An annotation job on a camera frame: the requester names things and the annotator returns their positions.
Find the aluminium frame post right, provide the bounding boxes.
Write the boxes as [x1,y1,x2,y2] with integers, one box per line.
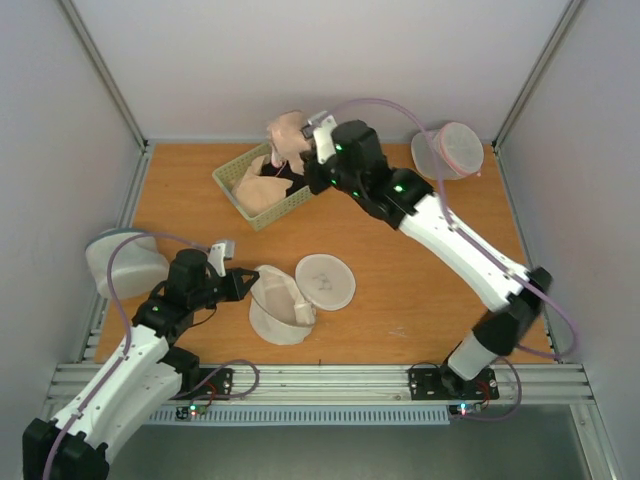
[492,0,589,151]

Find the aluminium front rail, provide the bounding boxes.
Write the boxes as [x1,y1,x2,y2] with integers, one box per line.
[47,363,596,405]

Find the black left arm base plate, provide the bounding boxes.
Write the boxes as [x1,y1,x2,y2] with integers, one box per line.
[172,367,234,401]

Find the white blue-rim laundry bag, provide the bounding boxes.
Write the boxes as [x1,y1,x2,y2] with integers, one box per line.
[85,228,169,300]

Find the beige bra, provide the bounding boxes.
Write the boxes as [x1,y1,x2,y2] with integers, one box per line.
[233,110,319,217]

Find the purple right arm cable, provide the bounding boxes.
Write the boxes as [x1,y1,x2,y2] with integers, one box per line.
[324,97,581,362]

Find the aluminium frame post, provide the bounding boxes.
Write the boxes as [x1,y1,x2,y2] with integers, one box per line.
[492,0,589,151]
[57,0,151,151]

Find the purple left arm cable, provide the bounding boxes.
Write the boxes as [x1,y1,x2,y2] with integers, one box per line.
[42,230,214,480]

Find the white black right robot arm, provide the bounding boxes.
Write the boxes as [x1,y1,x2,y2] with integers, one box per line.
[301,116,552,398]

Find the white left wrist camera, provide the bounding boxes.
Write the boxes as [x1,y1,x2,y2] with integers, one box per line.
[208,239,235,277]

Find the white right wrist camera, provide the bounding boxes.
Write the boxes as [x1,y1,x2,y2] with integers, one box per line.
[301,111,337,165]

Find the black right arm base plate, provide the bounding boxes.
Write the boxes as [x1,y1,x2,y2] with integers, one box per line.
[406,363,500,401]

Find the pale green plastic basket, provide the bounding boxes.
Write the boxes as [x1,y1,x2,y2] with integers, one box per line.
[212,143,311,231]

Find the white pink-zipper laundry bag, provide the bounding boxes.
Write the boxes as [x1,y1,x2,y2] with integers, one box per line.
[410,122,484,180]

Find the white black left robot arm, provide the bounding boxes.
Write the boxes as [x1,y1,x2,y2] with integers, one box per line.
[22,249,260,479]

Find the aluminium frame post left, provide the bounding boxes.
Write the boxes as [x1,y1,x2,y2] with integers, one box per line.
[57,0,151,151]

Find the white mesh laundry bag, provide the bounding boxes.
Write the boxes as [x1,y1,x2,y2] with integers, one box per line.
[249,254,356,346]

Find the black bra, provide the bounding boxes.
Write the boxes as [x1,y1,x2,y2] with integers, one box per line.
[260,163,307,197]

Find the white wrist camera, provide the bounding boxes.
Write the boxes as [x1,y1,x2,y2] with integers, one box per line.
[301,111,337,165]
[208,239,235,277]

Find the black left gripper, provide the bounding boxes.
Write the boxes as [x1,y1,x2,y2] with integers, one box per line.
[191,267,259,311]

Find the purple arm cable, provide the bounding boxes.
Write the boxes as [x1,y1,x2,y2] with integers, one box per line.
[324,97,581,362]
[42,230,214,480]

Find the grey slotted cable duct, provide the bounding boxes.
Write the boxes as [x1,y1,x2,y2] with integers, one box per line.
[147,405,450,427]

